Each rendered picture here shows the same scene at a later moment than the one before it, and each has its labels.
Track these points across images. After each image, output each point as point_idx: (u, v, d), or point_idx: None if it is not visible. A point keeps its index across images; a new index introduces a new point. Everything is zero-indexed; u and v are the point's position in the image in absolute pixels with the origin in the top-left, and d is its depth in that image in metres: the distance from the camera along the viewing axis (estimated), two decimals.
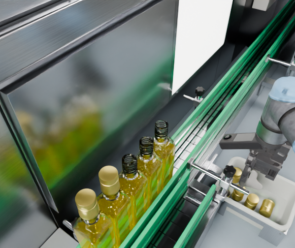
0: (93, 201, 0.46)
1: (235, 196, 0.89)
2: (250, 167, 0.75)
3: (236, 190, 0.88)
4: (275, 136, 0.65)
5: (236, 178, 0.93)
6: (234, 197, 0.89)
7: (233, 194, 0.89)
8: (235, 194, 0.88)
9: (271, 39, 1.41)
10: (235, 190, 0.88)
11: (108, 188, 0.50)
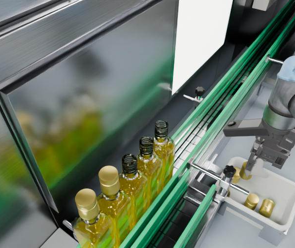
0: (93, 201, 0.46)
1: (243, 173, 0.81)
2: (256, 155, 0.71)
3: (244, 167, 0.80)
4: (284, 120, 0.61)
5: (236, 178, 0.93)
6: (242, 175, 0.82)
7: (241, 171, 0.81)
8: (243, 171, 0.81)
9: (271, 39, 1.41)
10: (243, 167, 0.80)
11: (108, 188, 0.50)
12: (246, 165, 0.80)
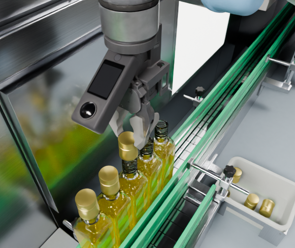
0: (93, 201, 0.46)
1: (134, 151, 0.51)
2: (148, 104, 0.43)
3: (130, 143, 0.50)
4: (157, 11, 0.35)
5: (236, 178, 0.93)
6: (133, 155, 0.52)
7: (129, 153, 0.51)
8: (132, 149, 0.51)
9: (271, 39, 1.41)
10: (129, 145, 0.49)
11: (108, 188, 0.50)
12: (125, 140, 0.50)
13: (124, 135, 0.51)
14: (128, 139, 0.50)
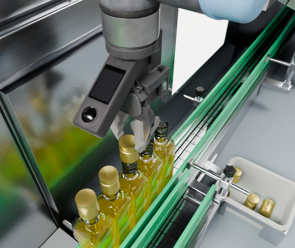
0: (93, 201, 0.46)
1: (134, 154, 0.52)
2: (148, 108, 0.43)
3: (131, 147, 0.50)
4: (158, 16, 0.36)
5: (236, 178, 0.93)
6: (134, 158, 0.52)
7: (130, 156, 0.51)
8: (132, 152, 0.51)
9: (271, 39, 1.41)
10: (129, 148, 0.50)
11: (108, 188, 0.50)
12: (126, 143, 0.51)
13: (125, 139, 0.51)
14: (129, 142, 0.51)
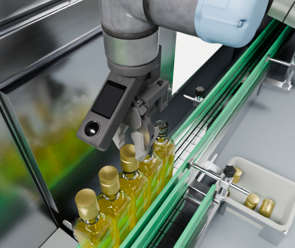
0: (93, 201, 0.46)
1: (135, 163, 0.54)
2: (148, 121, 0.45)
3: (131, 156, 0.52)
4: (157, 36, 0.37)
5: (236, 178, 0.93)
6: (134, 167, 0.54)
7: (131, 165, 0.53)
8: (133, 161, 0.53)
9: (271, 39, 1.41)
10: (130, 157, 0.52)
11: (108, 188, 0.50)
12: (127, 153, 0.52)
13: (126, 148, 0.53)
14: (130, 151, 0.53)
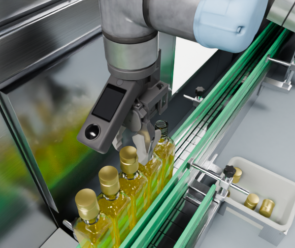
0: (93, 201, 0.46)
1: (134, 165, 0.54)
2: (148, 123, 0.46)
3: (131, 158, 0.52)
4: (157, 41, 0.38)
5: (236, 178, 0.93)
6: (134, 168, 0.55)
7: (130, 167, 0.54)
8: (133, 163, 0.53)
9: (271, 39, 1.41)
10: (130, 159, 0.52)
11: (108, 188, 0.50)
12: (126, 155, 0.53)
13: (125, 150, 0.54)
14: (129, 153, 0.53)
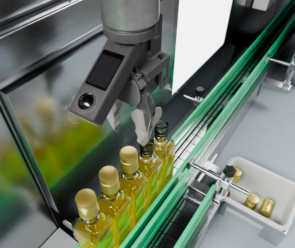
0: (93, 201, 0.46)
1: (134, 165, 0.54)
2: (148, 96, 0.42)
3: (131, 158, 0.52)
4: None
5: (236, 178, 0.93)
6: (134, 168, 0.55)
7: (130, 167, 0.54)
8: (133, 163, 0.53)
9: (271, 39, 1.41)
10: (130, 159, 0.52)
11: (108, 188, 0.50)
12: (126, 155, 0.53)
13: (125, 150, 0.54)
14: (129, 153, 0.53)
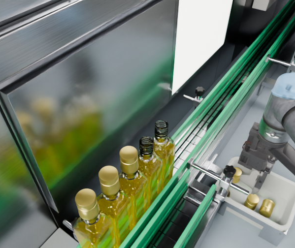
0: (93, 201, 0.46)
1: (134, 165, 0.54)
2: None
3: (131, 158, 0.52)
4: None
5: (236, 178, 0.93)
6: (134, 168, 0.55)
7: (130, 167, 0.54)
8: (133, 163, 0.53)
9: (271, 39, 1.41)
10: (130, 159, 0.52)
11: (108, 188, 0.50)
12: (126, 155, 0.53)
13: (125, 150, 0.54)
14: (129, 153, 0.53)
